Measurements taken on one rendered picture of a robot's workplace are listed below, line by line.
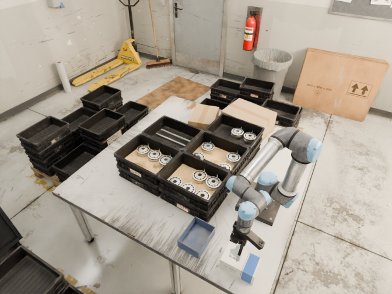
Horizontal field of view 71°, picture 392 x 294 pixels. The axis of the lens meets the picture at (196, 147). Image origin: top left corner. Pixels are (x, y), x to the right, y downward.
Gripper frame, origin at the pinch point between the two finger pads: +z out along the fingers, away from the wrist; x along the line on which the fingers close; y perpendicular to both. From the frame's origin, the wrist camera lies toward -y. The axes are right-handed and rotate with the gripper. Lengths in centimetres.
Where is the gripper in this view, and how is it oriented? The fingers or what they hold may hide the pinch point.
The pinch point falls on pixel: (242, 250)
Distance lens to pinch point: 155.8
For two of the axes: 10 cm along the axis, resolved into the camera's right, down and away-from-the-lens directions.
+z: 0.0, 7.6, 6.5
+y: -8.7, -3.2, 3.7
